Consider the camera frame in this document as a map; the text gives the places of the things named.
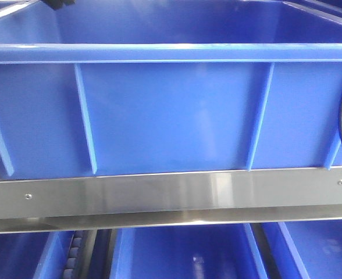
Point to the steel shelf front beam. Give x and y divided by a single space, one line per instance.
171 199

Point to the lower middle blue bin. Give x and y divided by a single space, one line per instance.
210 251

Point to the lower left blue bin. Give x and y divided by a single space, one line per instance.
34 255

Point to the lower right blue bin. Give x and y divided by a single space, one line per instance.
306 249

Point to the large blue plastic crate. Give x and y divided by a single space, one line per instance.
127 87

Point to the blue bin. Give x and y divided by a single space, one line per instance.
34 255
210 251
306 249

